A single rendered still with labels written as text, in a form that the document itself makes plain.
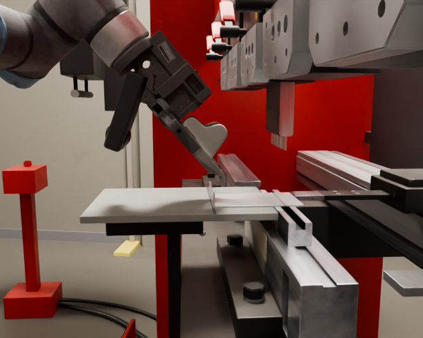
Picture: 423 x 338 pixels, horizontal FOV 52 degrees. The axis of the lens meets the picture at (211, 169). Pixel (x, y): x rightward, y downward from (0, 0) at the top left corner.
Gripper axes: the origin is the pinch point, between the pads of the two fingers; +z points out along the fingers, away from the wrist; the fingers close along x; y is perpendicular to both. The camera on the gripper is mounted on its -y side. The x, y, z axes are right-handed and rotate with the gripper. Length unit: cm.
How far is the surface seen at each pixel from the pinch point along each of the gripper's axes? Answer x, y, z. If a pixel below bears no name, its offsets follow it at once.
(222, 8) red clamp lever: 10.1, 18.0, -17.5
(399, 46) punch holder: -42.1, 13.2, -5.6
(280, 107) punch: -3.7, 13.1, -0.9
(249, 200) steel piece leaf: -0.8, 1.3, 7.2
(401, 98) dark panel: 61, 53, 31
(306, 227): -12.5, 4.9, 11.3
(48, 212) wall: 291, -142, -12
